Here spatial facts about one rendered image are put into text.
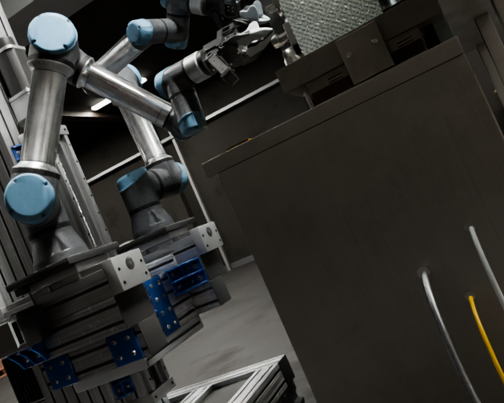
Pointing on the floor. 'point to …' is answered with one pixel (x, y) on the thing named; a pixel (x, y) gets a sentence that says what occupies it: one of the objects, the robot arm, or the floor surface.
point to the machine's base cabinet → (391, 242)
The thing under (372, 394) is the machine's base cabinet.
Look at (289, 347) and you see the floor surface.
